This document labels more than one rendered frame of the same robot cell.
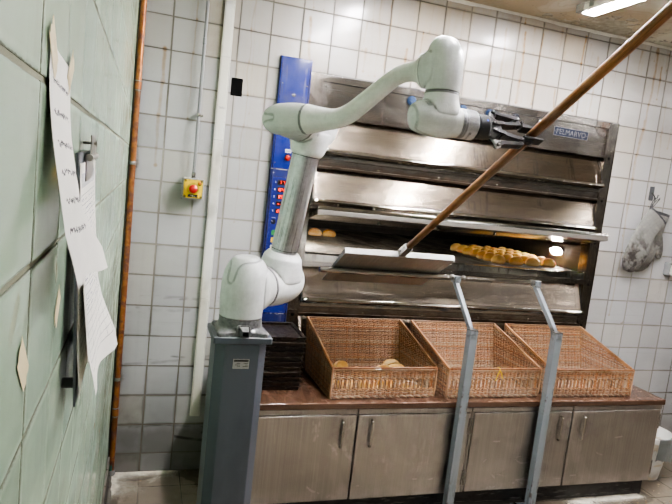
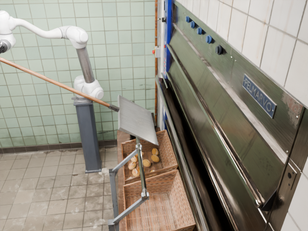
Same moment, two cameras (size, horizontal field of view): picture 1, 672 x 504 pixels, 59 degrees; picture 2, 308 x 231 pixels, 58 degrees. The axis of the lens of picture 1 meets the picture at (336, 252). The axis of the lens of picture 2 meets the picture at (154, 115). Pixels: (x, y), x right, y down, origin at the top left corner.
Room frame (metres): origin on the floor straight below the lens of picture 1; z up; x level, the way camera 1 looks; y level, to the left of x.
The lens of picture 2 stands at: (3.40, -2.23, 2.45)
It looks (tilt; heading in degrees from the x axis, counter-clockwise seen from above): 31 degrees down; 101
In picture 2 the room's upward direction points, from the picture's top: straight up
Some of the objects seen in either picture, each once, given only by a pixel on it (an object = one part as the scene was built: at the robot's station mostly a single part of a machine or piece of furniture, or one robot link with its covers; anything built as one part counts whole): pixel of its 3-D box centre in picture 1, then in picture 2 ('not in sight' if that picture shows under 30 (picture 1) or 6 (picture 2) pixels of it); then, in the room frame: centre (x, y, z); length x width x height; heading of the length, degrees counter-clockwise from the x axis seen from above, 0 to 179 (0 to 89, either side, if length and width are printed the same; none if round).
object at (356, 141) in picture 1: (471, 155); (200, 76); (3.38, -0.69, 1.80); 1.79 x 0.11 x 0.19; 108
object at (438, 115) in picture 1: (434, 114); (8, 40); (1.80, -0.24, 1.80); 0.16 x 0.11 x 0.13; 108
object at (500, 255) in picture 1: (501, 254); not in sight; (3.98, -1.10, 1.21); 0.61 x 0.48 x 0.06; 18
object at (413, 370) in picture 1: (368, 354); (147, 158); (2.94, -0.22, 0.72); 0.56 x 0.49 x 0.28; 110
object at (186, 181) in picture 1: (192, 188); (157, 52); (2.87, 0.72, 1.46); 0.10 x 0.07 x 0.10; 108
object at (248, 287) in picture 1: (245, 285); (82, 85); (2.11, 0.31, 1.17); 0.18 x 0.16 x 0.22; 149
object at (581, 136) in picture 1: (473, 120); (208, 43); (3.41, -0.68, 1.99); 1.80 x 0.08 x 0.21; 108
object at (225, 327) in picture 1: (240, 324); (81, 96); (2.09, 0.31, 1.03); 0.22 x 0.18 x 0.06; 19
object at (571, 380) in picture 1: (565, 358); not in sight; (3.32, -1.37, 0.72); 0.56 x 0.49 x 0.28; 108
